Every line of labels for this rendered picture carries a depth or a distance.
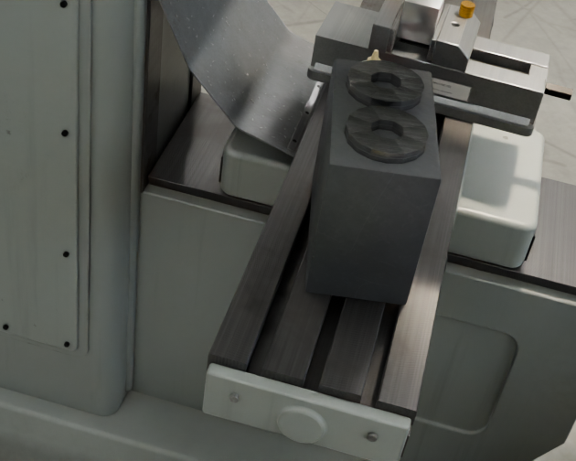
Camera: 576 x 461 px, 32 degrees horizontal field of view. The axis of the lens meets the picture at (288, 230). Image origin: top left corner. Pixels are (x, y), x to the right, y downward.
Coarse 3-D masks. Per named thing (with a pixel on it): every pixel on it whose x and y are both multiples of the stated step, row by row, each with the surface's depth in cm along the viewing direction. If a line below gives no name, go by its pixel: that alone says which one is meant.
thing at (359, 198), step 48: (336, 96) 113; (384, 96) 112; (432, 96) 116; (336, 144) 106; (384, 144) 104; (432, 144) 108; (336, 192) 105; (384, 192) 105; (432, 192) 104; (336, 240) 109; (384, 240) 109; (336, 288) 114; (384, 288) 114
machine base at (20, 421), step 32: (0, 416) 187; (32, 416) 186; (64, 416) 186; (96, 416) 187; (128, 416) 188; (160, 416) 189; (192, 416) 190; (0, 448) 189; (32, 448) 187; (64, 448) 186; (96, 448) 185; (128, 448) 184; (160, 448) 183; (192, 448) 184; (224, 448) 185; (256, 448) 186; (288, 448) 187; (320, 448) 188
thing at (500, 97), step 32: (320, 32) 148; (352, 32) 150; (384, 32) 144; (320, 64) 150; (416, 64) 146; (480, 64) 147; (512, 64) 150; (544, 64) 149; (448, 96) 147; (480, 96) 146; (512, 96) 144; (512, 128) 146
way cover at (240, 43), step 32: (160, 0) 137; (192, 0) 146; (224, 0) 157; (256, 0) 166; (192, 32) 145; (224, 32) 154; (256, 32) 162; (288, 32) 171; (192, 64) 144; (224, 64) 151; (256, 64) 158; (288, 64) 164; (224, 96) 147; (256, 96) 154; (288, 96) 158; (320, 96) 161; (256, 128) 149; (288, 128) 152
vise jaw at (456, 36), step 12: (444, 12) 149; (456, 12) 150; (444, 24) 146; (456, 24) 147; (468, 24) 148; (432, 36) 143; (444, 36) 143; (456, 36) 144; (468, 36) 146; (432, 48) 143; (444, 48) 143; (456, 48) 142; (468, 48) 144; (432, 60) 144; (444, 60) 144; (456, 60) 143; (468, 60) 143
